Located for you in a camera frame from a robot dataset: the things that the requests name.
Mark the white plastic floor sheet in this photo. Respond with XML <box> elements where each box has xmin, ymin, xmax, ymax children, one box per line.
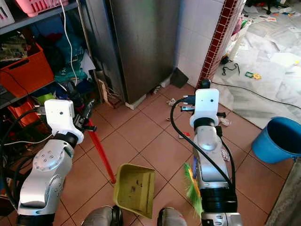
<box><xmin>209</xmin><ymin>0</ymin><xmax>301</xmax><ymax>130</ymax></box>

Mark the grey stone counter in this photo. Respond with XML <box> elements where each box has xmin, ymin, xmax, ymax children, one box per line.
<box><xmin>262</xmin><ymin>157</ymin><xmax>301</xmax><ymax>226</ymax></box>

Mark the orange plastic crate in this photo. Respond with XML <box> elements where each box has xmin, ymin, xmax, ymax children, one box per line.
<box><xmin>0</xmin><ymin>43</ymin><xmax>55</xmax><ymax>99</ymax></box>

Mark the short coiled black cable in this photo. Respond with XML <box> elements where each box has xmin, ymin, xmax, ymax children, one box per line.
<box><xmin>220</xmin><ymin>56</ymin><xmax>241</xmax><ymax>76</ymax></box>

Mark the wire rack with cardboard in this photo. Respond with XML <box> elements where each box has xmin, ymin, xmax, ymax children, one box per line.
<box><xmin>96</xmin><ymin>78</ymin><xmax>125</xmax><ymax>108</ymax></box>

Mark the blue plastic bucket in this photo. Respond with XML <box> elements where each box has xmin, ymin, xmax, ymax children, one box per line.
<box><xmin>251</xmin><ymin>116</ymin><xmax>301</xmax><ymax>164</ymax></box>

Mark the long black floor cable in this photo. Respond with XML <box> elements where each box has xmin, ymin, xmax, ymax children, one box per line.
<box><xmin>211</xmin><ymin>81</ymin><xmax>301</xmax><ymax>110</ymax></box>

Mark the teal plastic bag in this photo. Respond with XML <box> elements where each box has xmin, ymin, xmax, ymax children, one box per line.
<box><xmin>54</xmin><ymin>34</ymin><xmax>89</xmax><ymax>84</ymax></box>

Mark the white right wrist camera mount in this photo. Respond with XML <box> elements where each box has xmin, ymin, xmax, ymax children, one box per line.
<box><xmin>190</xmin><ymin>88</ymin><xmax>220</xmax><ymax>129</ymax></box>

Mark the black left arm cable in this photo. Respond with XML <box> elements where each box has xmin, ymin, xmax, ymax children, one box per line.
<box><xmin>2</xmin><ymin>109</ymin><xmax>48</xmax><ymax>213</ymax></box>

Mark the pink plastic basket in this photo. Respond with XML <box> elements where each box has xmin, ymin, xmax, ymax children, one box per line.
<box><xmin>14</xmin><ymin>0</ymin><xmax>72</xmax><ymax>17</ymax></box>

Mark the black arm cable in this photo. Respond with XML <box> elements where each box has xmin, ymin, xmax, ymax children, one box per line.
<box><xmin>170</xmin><ymin>97</ymin><xmax>237</xmax><ymax>185</ymax></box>
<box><xmin>2</xmin><ymin>109</ymin><xmax>48</xmax><ymax>213</ymax></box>

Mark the grey robot leg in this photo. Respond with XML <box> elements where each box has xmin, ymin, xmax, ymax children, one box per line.
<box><xmin>157</xmin><ymin>207</ymin><xmax>190</xmax><ymax>226</ymax></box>
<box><xmin>82</xmin><ymin>205</ymin><xmax>124</xmax><ymax>226</ymax></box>

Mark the grey robot left leg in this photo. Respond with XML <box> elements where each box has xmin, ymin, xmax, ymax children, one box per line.
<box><xmin>82</xmin><ymin>205</ymin><xmax>124</xmax><ymax>226</ymax></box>

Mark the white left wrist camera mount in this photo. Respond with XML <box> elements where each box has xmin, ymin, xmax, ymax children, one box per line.
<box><xmin>45</xmin><ymin>98</ymin><xmax>79</xmax><ymax>142</ymax></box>

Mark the orange bag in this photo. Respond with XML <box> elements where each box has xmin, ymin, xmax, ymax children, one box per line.
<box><xmin>7</xmin><ymin>98</ymin><xmax>46</xmax><ymax>129</ymax></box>

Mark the green broom with blue handle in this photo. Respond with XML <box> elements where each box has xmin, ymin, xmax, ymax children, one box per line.
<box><xmin>183</xmin><ymin>78</ymin><xmax>212</xmax><ymax>218</ymax></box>

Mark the olive dustpan with red handle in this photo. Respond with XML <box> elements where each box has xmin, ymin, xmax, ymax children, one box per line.
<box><xmin>85</xmin><ymin>120</ymin><xmax>156</xmax><ymax>220</ymax></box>

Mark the stainless steel cabinet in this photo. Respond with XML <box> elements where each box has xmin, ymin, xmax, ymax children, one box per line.
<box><xmin>77</xmin><ymin>0</ymin><xmax>190</xmax><ymax>105</ymax></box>

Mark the lime green bag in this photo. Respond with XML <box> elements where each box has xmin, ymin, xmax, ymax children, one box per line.
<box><xmin>36</xmin><ymin>93</ymin><xmax>58</xmax><ymax>107</ymax></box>

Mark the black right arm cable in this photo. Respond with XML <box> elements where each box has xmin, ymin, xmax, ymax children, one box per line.
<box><xmin>170</xmin><ymin>97</ymin><xmax>237</xmax><ymax>185</ymax></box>

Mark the grey metal shelf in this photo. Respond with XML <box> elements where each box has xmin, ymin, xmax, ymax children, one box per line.
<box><xmin>0</xmin><ymin>1</ymin><xmax>81</xmax><ymax>108</ymax></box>

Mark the grey robot right leg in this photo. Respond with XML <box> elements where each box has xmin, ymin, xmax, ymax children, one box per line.
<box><xmin>157</xmin><ymin>207</ymin><xmax>190</xmax><ymax>226</ymax></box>

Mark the white plastic basket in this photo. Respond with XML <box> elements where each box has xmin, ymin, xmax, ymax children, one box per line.
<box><xmin>0</xmin><ymin>0</ymin><xmax>16</xmax><ymax>27</ymax></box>

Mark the green and yellow small item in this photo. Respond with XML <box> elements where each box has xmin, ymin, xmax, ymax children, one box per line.
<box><xmin>245</xmin><ymin>71</ymin><xmax>262</xmax><ymax>80</ymax></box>

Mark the white hanging cable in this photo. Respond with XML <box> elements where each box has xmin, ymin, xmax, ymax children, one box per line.
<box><xmin>59</xmin><ymin>0</ymin><xmax>81</xmax><ymax>85</ymax></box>

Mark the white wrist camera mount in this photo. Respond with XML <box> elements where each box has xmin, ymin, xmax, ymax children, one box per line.
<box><xmin>45</xmin><ymin>98</ymin><xmax>79</xmax><ymax>142</ymax></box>
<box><xmin>190</xmin><ymin>88</ymin><xmax>220</xmax><ymax>129</ymax></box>

